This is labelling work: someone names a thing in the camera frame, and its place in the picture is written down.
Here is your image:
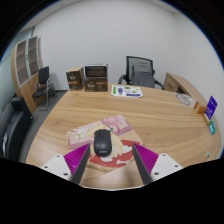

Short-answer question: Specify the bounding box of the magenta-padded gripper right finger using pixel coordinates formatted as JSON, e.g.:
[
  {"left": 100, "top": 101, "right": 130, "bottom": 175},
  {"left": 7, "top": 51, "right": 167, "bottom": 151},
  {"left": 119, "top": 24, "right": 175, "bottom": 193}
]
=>
[{"left": 131, "top": 143, "right": 184, "bottom": 185}]

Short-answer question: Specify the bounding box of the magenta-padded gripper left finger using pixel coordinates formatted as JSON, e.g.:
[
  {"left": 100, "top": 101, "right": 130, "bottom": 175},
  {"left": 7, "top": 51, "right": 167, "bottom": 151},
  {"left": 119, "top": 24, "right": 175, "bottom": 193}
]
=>
[{"left": 40, "top": 143, "right": 92, "bottom": 185}]

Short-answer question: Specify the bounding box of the black computer mouse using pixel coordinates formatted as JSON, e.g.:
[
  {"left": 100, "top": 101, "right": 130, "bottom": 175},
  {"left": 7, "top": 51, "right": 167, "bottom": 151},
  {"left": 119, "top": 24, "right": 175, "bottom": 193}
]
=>
[{"left": 92, "top": 128, "right": 113, "bottom": 158}]

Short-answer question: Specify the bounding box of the cartoon print mouse pad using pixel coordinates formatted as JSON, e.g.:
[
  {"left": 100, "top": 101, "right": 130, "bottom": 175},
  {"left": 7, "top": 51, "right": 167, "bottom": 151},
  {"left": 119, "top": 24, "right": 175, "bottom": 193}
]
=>
[{"left": 65, "top": 114, "right": 144, "bottom": 174}]

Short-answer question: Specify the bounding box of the white printed paper sheet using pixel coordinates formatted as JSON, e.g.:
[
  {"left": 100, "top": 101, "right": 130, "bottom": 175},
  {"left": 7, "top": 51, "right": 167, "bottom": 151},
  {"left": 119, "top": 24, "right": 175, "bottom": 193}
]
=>
[{"left": 110, "top": 84, "right": 144, "bottom": 99}]

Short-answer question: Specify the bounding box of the round grey patterned disc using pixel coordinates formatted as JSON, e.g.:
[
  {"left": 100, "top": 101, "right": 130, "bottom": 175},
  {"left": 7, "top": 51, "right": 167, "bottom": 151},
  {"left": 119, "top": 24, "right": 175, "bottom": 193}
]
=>
[{"left": 175, "top": 92, "right": 195, "bottom": 107}]

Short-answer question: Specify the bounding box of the black leather sofa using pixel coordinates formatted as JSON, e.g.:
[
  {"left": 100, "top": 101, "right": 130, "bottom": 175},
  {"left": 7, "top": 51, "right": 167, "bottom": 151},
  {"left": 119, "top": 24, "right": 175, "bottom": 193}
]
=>
[{"left": 0, "top": 96, "right": 34, "bottom": 161}]

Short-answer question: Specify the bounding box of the small orange box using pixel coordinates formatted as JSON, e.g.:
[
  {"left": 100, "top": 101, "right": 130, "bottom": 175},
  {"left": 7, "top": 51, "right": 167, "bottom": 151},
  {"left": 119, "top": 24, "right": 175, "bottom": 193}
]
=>
[{"left": 193, "top": 101, "right": 208, "bottom": 115}]

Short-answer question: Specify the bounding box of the green small pack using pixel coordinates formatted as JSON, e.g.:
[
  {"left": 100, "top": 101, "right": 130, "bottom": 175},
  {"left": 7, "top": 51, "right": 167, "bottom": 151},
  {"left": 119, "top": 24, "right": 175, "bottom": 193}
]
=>
[{"left": 209, "top": 119, "right": 218, "bottom": 134}]

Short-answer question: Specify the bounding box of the tall brown cardboard box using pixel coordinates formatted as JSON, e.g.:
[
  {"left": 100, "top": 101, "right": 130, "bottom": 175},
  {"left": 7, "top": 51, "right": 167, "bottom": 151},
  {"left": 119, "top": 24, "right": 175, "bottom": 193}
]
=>
[{"left": 65, "top": 66, "right": 85, "bottom": 92}]

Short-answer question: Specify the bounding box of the wooden side cabinet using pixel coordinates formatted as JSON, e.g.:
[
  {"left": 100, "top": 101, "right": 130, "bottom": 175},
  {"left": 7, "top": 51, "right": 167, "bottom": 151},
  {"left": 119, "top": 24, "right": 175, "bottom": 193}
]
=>
[{"left": 163, "top": 72, "right": 208, "bottom": 104}]

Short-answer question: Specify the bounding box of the purple card package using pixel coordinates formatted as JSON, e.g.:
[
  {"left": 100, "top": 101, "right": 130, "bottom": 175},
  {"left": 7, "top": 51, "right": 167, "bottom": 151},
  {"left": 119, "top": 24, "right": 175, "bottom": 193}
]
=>
[{"left": 204, "top": 95, "right": 218, "bottom": 120}]

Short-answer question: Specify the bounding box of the small black visitor chair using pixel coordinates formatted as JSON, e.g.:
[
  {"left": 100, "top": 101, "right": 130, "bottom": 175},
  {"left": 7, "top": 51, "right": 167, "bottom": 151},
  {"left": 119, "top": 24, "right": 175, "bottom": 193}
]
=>
[{"left": 32, "top": 65, "right": 58, "bottom": 112}]

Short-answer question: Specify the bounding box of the open black tray box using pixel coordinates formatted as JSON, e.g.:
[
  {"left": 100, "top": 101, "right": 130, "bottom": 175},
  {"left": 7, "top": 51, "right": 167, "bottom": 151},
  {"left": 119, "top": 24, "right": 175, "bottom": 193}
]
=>
[{"left": 83, "top": 64, "right": 109, "bottom": 79}]

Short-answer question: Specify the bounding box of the black mesh office chair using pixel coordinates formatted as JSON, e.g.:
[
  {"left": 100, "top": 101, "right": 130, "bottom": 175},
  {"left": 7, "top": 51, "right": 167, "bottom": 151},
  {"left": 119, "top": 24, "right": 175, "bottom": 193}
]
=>
[{"left": 117, "top": 55, "right": 165, "bottom": 90}]

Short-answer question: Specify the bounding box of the wooden shelf unit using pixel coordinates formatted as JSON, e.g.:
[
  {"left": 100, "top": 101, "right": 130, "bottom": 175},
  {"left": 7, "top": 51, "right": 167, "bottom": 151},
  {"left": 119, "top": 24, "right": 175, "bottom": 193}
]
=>
[{"left": 10, "top": 35, "right": 44, "bottom": 114}]

